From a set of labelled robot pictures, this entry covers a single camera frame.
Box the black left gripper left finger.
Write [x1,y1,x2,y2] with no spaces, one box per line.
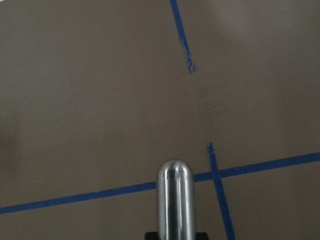
[145,232,158,240]

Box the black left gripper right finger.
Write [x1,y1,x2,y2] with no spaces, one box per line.
[195,232,209,240]

